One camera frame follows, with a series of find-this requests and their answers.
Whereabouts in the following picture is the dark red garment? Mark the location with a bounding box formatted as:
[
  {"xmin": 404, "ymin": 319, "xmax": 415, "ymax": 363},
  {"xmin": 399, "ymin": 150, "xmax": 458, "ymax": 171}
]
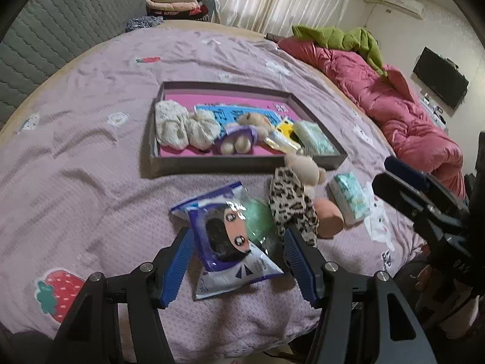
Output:
[{"xmin": 187, "ymin": 5, "xmax": 213, "ymax": 21}]

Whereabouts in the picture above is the pink makeup sponge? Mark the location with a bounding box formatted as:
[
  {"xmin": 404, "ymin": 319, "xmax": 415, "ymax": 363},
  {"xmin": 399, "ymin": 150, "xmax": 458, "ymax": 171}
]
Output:
[{"xmin": 314, "ymin": 196, "xmax": 345, "ymax": 239}]

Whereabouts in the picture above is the plush bear with purple dress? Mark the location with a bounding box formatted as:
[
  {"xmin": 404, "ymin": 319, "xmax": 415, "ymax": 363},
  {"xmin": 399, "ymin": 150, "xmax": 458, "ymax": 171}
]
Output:
[{"xmin": 215, "ymin": 111, "xmax": 273, "ymax": 155}]

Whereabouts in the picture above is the grey shallow box tray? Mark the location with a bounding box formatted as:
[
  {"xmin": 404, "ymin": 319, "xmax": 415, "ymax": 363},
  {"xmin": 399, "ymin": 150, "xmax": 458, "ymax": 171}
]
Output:
[{"xmin": 150, "ymin": 81, "xmax": 348, "ymax": 170}]

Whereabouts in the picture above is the grey quilted headboard cover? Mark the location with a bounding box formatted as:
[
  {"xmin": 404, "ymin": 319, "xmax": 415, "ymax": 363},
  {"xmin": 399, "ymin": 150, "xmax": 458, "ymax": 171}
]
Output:
[{"xmin": 0, "ymin": 0, "xmax": 150, "ymax": 122}]

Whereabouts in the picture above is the yellow cartoon wipes packet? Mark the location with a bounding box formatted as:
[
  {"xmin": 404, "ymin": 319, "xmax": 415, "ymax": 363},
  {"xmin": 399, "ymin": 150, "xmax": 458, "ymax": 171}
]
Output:
[{"xmin": 263, "ymin": 119, "xmax": 304, "ymax": 151}]

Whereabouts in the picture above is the blue patterned cloth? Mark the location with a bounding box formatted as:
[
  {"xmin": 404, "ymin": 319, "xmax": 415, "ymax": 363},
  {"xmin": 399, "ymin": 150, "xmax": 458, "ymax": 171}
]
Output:
[{"xmin": 124, "ymin": 16, "xmax": 164, "ymax": 34}]

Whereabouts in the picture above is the pale green tissue pack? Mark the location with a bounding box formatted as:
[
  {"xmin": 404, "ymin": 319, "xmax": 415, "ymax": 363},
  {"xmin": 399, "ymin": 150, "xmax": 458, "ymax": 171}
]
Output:
[
  {"xmin": 293, "ymin": 120, "xmax": 338, "ymax": 156},
  {"xmin": 328, "ymin": 173, "xmax": 374, "ymax": 225}
]

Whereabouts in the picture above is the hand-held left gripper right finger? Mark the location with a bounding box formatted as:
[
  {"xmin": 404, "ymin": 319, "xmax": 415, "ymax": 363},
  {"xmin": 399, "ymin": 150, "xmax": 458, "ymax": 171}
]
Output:
[{"xmin": 283, "ymin": 225, "xmax": 434, "ymax": 364}]

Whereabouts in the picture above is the white floral scrunchie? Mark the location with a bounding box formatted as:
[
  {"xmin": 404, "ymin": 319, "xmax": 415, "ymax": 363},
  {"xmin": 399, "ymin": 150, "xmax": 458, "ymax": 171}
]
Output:
[{"xmin": 155, "ymin": 99, "xmax": 224, "ymax": 150}]

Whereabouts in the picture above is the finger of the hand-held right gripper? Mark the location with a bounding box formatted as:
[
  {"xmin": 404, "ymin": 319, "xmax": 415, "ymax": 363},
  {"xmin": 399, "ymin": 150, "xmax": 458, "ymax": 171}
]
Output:
[
  {"xmin": 371, "ymin": 172, "xmax": 463, "ymax": 228},
  {"xmin": 384, "ymin": 157, "xmax": 440, "ymax": 198}
]

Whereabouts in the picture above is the leopard print scrunchie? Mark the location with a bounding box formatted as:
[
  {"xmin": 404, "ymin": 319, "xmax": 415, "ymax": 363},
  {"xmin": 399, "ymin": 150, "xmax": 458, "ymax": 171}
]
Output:
[{"xmin": 268, "ymin": 167, "xmax": 319, "ymax": 246}]

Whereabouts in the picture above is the white curtain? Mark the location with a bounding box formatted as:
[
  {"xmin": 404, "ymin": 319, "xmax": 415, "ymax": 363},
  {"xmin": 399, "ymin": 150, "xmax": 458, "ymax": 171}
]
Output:
[{"xmin": 201, "ymin": 0, "xmax": 360, "ymax": 40}]

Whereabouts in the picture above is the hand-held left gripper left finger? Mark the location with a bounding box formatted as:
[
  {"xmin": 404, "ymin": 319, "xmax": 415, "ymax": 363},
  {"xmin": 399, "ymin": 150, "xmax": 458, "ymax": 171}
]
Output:
[{"xmin": 45, "ymin": 227, "xmax": 196, "ymax": 364}]

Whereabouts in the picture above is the green round puff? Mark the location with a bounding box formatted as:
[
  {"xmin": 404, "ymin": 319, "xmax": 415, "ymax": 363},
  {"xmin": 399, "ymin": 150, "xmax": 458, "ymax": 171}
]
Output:
[{"xmin": 242, "ymin": 199, "xmax": 279, "ymax": 243}]

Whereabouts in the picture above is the white air conditioner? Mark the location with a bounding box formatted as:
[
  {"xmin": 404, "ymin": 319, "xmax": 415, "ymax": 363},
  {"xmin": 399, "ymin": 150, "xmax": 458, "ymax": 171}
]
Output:
[{"xmin": 381, "ymin": 0, "xmax": 424, "ymax": 19}]

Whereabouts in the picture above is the purple doll face packet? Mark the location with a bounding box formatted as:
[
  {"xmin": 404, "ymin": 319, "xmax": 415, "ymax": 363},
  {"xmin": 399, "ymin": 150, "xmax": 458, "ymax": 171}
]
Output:
[{"xmin": 170, "ymin": 181, "xmax": 254, "ymax": 271}]

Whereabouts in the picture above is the black television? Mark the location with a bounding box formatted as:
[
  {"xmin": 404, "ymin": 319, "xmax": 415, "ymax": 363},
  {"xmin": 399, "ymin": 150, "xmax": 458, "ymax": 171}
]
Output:
[{"xmin": 412, "ymin": 46, "xmax": 470, "ymax": 110}]

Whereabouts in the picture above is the green garment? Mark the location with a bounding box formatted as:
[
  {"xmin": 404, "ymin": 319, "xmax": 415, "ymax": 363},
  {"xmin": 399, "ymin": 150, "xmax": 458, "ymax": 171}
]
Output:
[{"xmin": 292, "ymin": 25, "xmax": 388, "ymax": 78}]

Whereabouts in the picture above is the plain beige plush bear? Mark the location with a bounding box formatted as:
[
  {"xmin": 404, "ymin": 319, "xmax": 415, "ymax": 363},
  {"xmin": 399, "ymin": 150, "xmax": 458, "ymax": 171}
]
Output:
[{"xmin": 284, "ymin": 152, "xmax": 327, "ymax": 198}]

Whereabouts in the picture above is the pink quilt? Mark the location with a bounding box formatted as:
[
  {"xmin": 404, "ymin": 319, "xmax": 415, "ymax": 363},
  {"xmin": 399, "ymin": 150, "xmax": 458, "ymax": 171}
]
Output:
[{"xmin": 278, "ymin": 37, "xmax": 467, "ymax": 198}]

